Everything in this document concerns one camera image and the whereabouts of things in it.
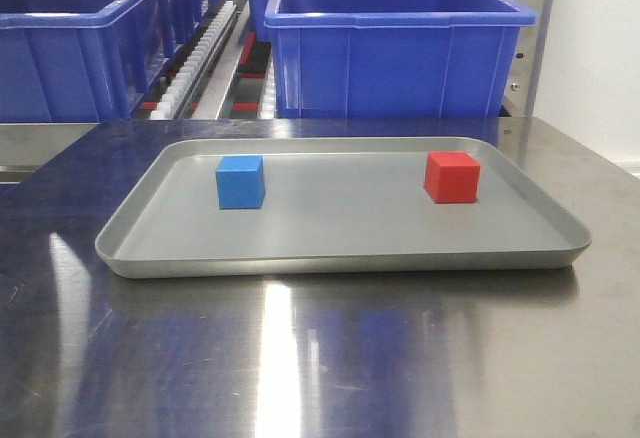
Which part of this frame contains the red cube block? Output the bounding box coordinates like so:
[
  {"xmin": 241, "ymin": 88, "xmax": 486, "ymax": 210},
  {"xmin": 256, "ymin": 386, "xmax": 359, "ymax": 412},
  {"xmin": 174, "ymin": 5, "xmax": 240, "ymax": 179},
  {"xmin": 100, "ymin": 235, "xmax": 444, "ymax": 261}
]
[{"xmin": 423, "ymin": 151, "xmax": 482, "ymax": 204}]

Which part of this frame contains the blue cube block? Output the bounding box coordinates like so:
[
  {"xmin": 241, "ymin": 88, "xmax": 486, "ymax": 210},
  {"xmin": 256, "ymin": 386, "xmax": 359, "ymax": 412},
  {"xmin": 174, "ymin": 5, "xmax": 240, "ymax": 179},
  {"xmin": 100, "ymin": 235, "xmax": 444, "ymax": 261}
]
[{"xmin": 215, "ymin": 155, "xmax": 266, "ymax": 209}]

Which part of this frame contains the grey metal tray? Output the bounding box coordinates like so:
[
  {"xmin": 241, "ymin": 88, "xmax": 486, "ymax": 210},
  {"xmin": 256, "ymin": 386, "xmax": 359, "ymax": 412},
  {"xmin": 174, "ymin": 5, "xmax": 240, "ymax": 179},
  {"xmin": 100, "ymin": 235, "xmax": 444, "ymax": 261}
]
[{"xmin": 95, "ymin": 137, "xmax": 591, "ymax": 278}]

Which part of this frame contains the front right blue bin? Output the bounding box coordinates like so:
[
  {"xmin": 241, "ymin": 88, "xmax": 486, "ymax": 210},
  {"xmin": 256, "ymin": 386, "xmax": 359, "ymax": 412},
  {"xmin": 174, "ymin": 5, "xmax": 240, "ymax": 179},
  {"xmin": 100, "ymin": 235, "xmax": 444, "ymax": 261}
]
[{"xmin": 264, "ymin": 0, "xmax": 536, "ymax": 118}]

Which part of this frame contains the rear left blue bin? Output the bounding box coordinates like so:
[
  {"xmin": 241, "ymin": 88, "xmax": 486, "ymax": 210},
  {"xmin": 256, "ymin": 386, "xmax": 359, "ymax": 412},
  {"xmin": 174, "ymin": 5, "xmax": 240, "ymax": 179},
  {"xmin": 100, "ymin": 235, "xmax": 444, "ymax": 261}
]
[{"xmin": 169, "ymin": 0, "xmax": 218, "ymax": 46}]

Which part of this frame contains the front left blue bin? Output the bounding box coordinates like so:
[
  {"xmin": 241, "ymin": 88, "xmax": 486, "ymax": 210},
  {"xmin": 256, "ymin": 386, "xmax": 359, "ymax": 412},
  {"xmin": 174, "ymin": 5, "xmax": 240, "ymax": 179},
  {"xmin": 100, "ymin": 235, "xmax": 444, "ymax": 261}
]
[{"xmin": 0, "ymin": 0, "xmax": 177, "ymax": 123}]

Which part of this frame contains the steel divider rail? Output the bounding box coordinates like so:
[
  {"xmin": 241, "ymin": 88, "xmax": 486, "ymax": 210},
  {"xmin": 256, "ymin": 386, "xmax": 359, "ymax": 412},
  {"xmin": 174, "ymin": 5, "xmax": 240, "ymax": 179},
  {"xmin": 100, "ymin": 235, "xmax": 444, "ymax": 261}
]
[{"xmin": 191, "ymin": 1, "xmax": 250, "ymax": 120}]

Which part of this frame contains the white roller conveyor rail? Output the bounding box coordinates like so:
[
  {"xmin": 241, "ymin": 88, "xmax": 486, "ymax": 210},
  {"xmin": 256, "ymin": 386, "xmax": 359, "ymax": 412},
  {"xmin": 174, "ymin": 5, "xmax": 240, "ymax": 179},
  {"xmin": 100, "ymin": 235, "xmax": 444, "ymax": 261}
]
[{"xmin": 149, "ymin": 1, "xmax": 237, "ymax": 121}]

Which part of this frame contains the steel shelf upright post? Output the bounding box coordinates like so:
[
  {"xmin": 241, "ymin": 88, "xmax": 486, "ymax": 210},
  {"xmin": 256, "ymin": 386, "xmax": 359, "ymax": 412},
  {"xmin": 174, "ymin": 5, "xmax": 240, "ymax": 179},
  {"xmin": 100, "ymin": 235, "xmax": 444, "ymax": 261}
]
[{"xmin": 504, "ymin": 0, "xmax": 553, "ymax": 166}]

